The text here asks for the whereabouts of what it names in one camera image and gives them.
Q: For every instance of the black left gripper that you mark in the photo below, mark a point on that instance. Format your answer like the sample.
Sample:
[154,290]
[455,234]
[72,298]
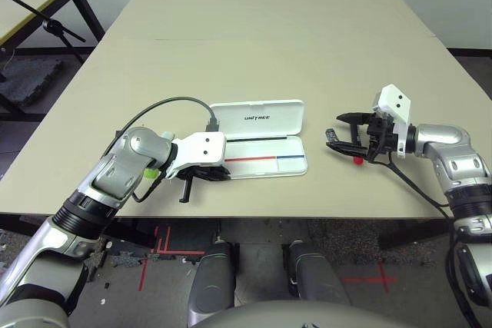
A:
[186,173]

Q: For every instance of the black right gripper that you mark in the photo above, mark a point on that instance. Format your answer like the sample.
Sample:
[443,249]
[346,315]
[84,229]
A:
[378,134]

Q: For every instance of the small dark printed eraser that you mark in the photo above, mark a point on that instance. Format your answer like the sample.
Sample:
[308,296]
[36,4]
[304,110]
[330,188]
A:
[330,135]

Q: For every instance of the green capped highlighter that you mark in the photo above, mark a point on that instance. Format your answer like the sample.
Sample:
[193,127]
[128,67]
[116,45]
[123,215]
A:
[151,173]

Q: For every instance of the white plastic pencil case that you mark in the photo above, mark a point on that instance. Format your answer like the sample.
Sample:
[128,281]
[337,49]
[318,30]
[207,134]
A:
[261,116]

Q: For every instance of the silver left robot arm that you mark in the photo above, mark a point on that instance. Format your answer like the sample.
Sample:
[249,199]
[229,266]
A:
[115,166]

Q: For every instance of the grey robot left leg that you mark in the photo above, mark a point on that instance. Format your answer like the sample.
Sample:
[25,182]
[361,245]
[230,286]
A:
[211,282]

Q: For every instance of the grey robot leg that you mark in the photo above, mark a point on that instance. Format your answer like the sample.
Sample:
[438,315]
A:
[319,274]
[211,282]

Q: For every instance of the grey foam floor mat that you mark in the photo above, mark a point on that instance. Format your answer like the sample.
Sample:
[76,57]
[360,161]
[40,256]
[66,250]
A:
[346,239]
[27,78]

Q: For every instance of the grey robot right leg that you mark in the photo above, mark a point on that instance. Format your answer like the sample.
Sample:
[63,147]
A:
[319,274]

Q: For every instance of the red floor tape cross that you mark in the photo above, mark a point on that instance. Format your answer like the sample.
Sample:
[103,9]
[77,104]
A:
[380,279]

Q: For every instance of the grey robot torso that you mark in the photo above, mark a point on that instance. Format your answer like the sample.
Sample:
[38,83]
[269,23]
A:
[269,316]

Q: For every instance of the black tripod stand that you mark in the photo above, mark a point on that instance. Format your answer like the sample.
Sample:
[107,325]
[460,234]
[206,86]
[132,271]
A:
[52,25]

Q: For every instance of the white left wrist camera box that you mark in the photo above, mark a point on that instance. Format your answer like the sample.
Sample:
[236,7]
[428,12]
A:
[200,147]

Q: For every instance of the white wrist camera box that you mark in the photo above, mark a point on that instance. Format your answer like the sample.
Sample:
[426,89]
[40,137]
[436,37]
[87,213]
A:
[200,147]
[396,103]

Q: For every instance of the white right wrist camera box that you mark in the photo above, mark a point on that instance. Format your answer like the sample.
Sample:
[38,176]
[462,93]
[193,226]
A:
[396,103]

